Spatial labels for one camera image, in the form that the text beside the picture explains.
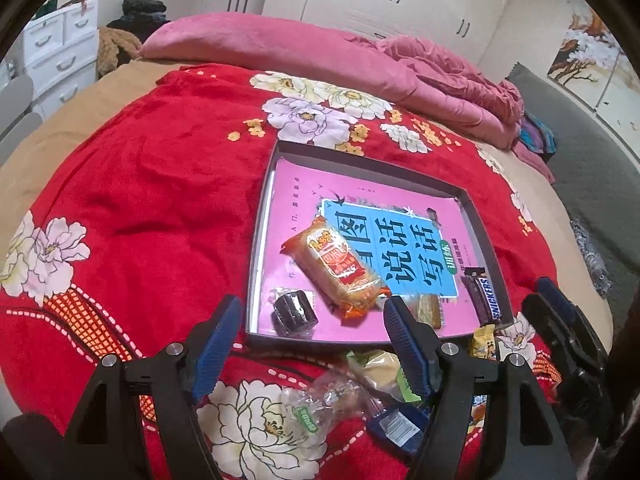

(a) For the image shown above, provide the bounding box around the yellow snack packet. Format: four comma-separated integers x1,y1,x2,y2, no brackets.
470,324,501,362

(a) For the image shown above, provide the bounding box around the blue snack packet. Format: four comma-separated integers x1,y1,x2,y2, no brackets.
365,402,433,454

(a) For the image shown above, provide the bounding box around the green edged pastry packet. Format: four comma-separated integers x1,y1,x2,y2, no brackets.
346,349,423,404

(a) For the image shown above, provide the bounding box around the clear crinkled snack packet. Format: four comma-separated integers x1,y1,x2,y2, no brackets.
280,367,387,437

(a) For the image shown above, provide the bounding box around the orange snack packet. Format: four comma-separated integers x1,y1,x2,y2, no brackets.
280,217,391,324

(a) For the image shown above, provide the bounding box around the grey chair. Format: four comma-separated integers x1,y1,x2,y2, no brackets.
0,75,44,162

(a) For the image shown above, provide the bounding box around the grey patterned pillow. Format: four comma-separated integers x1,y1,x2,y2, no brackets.
570,217,614,302

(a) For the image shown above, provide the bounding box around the dark shallow box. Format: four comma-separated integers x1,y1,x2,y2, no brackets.
245,140,516,354

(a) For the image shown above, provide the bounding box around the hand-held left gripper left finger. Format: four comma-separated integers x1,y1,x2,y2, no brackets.
65,294,244,480

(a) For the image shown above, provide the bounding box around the pink folded quilt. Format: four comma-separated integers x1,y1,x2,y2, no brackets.
139,14,523,151

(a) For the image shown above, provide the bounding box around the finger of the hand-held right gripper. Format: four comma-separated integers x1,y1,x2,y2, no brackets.
536,276,597,342
521,294,602,382

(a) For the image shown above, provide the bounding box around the grey padded headboard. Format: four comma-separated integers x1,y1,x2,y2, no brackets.
505,62,640,302

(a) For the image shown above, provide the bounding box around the beige pastry packet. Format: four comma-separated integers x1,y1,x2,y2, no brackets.
406,292,446,331

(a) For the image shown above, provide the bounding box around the white wardrobe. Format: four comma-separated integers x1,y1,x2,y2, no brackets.
227,0,521,64

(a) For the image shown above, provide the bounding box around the dark clothes pile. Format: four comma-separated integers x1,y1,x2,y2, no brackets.
106,0,168,32

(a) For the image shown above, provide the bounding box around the pink book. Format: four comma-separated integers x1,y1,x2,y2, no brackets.
255,156,502,344

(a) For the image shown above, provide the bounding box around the white drawer cabinet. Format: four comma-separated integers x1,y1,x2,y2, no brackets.
20,2,101,112

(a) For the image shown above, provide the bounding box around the black round cake packet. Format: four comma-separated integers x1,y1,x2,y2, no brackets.
271,287,319,337

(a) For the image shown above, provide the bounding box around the brown chocolate bar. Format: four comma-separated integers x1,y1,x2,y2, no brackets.
460,266,507,324

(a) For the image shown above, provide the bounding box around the pink crumpled duvet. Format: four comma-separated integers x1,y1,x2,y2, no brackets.
375,35,557,184

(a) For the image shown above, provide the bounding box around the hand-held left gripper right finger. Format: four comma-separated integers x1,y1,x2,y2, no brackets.
382,295,572,480

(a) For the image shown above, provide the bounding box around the red floral blanket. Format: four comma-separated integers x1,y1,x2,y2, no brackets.
0,62,613,480

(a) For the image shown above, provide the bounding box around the purple teal cloth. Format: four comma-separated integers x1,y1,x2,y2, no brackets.
517,112,557,157

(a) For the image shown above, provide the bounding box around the brown fluffy cloth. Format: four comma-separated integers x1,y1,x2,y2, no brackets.
96,26,144,76

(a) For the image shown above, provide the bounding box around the floral wall painting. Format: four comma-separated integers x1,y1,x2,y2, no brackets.
547,10,640,127

